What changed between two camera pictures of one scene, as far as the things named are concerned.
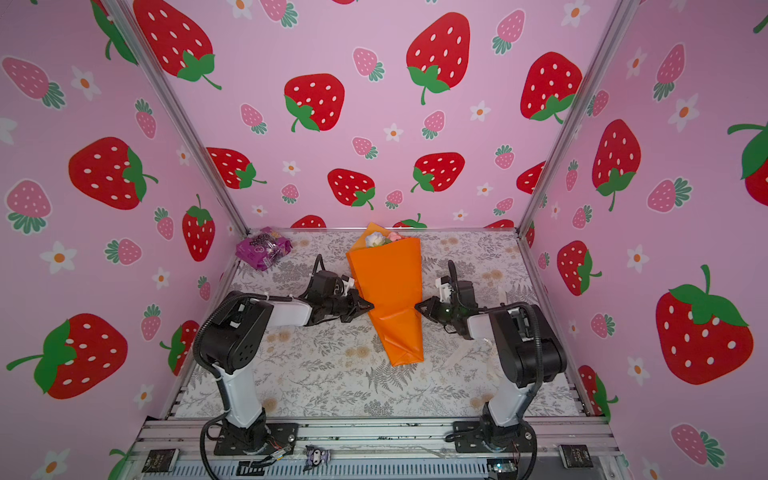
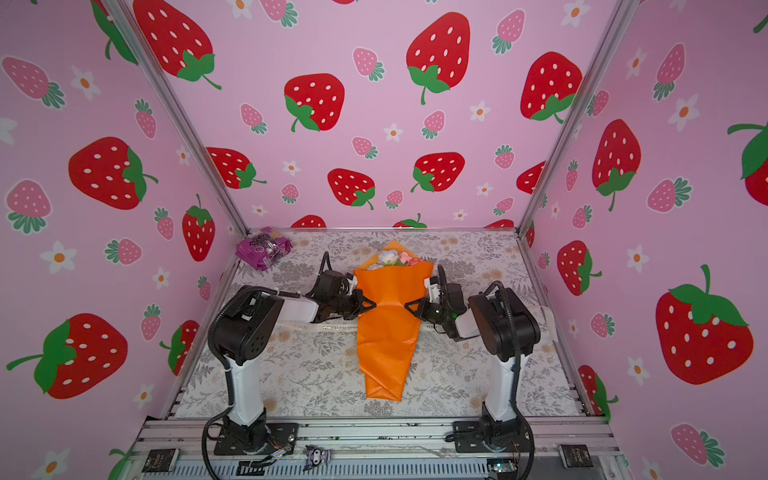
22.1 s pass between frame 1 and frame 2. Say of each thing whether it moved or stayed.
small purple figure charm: stayed
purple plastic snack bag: stayed
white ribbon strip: moved
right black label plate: stayed
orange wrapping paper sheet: moved
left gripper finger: stayed
